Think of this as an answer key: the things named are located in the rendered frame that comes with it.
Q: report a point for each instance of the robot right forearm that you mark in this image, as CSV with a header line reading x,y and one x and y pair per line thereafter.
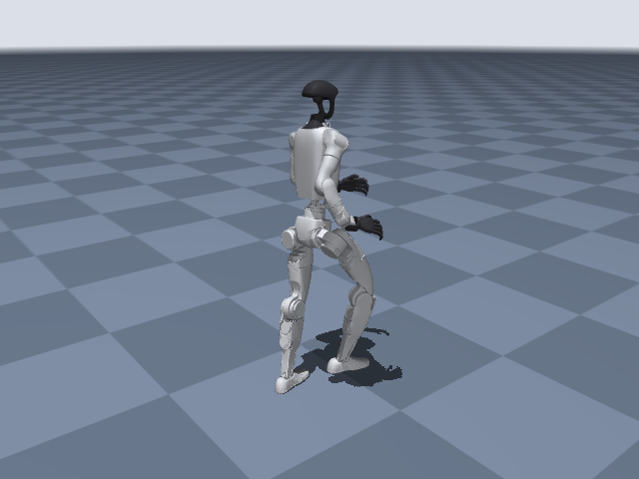
x,y
334,205

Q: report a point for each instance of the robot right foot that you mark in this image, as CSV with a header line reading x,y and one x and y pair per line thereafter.
x,y
353,363

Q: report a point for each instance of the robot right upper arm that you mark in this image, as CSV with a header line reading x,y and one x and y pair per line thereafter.
x,y
335,145

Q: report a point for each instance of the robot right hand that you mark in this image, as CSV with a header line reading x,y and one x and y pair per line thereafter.
x,y
366,224

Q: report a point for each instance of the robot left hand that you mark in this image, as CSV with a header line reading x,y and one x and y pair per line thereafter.
x,y
352,184

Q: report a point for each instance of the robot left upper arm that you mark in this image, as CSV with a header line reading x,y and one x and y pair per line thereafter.
x,y
292,172

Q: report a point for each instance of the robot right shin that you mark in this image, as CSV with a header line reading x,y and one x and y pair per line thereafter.
x,y
355,320

